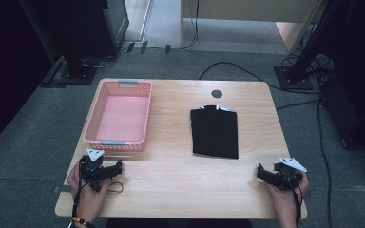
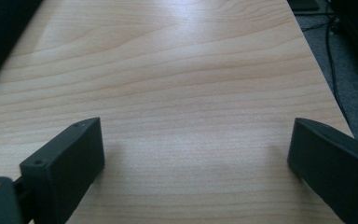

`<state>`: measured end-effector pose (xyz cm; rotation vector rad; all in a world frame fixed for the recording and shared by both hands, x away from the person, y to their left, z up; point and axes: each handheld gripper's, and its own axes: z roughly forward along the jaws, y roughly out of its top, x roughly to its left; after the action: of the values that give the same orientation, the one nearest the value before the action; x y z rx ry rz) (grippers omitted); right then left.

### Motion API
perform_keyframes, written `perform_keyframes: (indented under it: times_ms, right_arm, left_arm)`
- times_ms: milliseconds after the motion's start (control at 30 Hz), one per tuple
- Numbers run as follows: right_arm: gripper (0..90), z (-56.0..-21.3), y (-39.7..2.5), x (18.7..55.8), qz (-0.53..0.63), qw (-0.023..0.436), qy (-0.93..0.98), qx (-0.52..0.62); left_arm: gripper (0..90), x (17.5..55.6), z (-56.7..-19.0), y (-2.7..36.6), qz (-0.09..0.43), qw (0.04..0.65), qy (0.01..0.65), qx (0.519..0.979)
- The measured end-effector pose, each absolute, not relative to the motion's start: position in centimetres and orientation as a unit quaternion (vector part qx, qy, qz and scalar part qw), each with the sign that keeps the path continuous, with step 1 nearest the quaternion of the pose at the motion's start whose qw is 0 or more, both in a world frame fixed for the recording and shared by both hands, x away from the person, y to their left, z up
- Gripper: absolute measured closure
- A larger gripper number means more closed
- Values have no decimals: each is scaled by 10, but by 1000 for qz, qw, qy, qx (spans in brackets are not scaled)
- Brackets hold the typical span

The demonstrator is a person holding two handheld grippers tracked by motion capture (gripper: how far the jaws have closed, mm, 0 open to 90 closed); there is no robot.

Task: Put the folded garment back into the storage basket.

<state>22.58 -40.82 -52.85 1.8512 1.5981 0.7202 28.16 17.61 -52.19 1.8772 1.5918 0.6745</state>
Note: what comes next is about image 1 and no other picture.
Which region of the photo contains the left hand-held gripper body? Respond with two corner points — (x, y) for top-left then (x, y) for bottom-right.
(79, 147), (114, 193)

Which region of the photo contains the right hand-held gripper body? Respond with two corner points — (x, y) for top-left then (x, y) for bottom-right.
(273, 157), (308, 192)

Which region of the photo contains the pink plastic basket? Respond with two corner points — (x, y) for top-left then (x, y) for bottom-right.
(82, 79), (153, 152)

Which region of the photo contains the black garment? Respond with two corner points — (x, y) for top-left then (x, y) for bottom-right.
(189, 104), (240, 160)

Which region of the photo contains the person's right hand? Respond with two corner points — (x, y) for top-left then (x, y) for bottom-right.
(266, 172), (310, 217)

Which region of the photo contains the person's left hand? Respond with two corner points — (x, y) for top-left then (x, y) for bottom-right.
(67, 162), (112, 220)

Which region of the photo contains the grey floor tape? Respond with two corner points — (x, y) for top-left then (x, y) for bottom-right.
(52, 185), (72, 194)

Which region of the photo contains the person's dark clothing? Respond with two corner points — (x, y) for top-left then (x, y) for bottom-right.
(106, 217), (255, 228)

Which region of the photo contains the black box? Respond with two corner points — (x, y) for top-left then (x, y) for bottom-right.
(320, 75), (365, 157)

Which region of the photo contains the black stand base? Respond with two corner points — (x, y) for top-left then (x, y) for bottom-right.
(40, 56), (98, 89)

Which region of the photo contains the black metal stand pole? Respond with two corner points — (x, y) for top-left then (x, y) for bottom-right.
(287, 0), (344, 84)

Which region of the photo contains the large black monitor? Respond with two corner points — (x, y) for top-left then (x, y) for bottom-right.
(17, 0), (130, 65)

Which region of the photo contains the beige desk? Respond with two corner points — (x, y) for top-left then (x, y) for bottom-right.
(180, 0), (328, 54)

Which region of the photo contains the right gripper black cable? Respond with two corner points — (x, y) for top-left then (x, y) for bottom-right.
(292, 184), (303, 224)

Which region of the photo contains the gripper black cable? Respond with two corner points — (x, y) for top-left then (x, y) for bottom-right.
(292, 184), (303, 224)
(71, 157), (124, 219)

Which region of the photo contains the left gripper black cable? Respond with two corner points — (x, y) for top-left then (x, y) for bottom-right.
(71, 157), (124, 219)

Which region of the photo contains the thin black floor cable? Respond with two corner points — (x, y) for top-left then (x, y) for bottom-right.
(316, 98), (334, 228)

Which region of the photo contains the beaded bracelet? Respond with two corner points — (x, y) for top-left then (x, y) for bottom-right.
(69, 216), (97, 228)

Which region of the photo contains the short black floor cable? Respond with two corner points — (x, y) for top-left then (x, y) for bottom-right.
(275, 99), (321, 111)

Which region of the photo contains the black square base plate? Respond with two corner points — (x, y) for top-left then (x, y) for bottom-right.
(273, 65), (316, 91)

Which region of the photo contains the white cable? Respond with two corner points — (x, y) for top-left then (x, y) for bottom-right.
(81, 54), (119, 69)

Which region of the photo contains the long black floor cable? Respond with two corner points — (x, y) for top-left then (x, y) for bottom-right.
(198, 61), (323, 95)

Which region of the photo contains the tangle of black cables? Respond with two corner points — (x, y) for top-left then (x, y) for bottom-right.
(280, 51), (336, 79)

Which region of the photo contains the black hanging cable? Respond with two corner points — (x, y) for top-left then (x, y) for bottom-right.
(181, 0), (202, 50)

